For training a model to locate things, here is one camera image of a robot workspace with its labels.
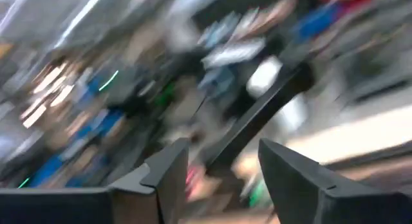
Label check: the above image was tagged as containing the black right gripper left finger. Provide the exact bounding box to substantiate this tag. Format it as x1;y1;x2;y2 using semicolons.
0;137;190;224

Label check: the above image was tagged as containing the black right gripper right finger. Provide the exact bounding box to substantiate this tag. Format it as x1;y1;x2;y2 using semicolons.
258;138;412;224

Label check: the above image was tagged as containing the black metal table frame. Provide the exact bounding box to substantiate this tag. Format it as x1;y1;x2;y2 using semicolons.
205;62;315;173

